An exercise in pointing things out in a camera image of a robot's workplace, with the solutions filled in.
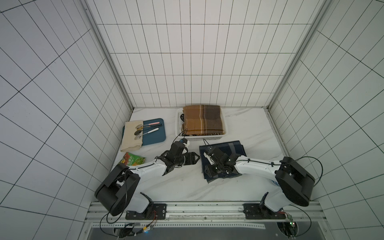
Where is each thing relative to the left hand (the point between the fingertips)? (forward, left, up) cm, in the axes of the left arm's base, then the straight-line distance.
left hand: (193, 160), depth 86 cm
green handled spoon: (+26, +39, -4) cm, 47 cm away
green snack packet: (+1, +39, -2) cm, 39 cm away
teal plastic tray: (+18, +29, -4) cm, 34 cm away
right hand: (-6, -6, -3) cm, 9 cm away
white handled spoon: (+18, +39, -4) cm, 43 cm away
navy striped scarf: (+10, -25, -2) cm, 27 cm away
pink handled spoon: (+28, +41, -3) cm, 49 cm away
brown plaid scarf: (+25, -6, +7) cm, 26 cm away
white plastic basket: (+33, +11, +5) cm, 35 cm away
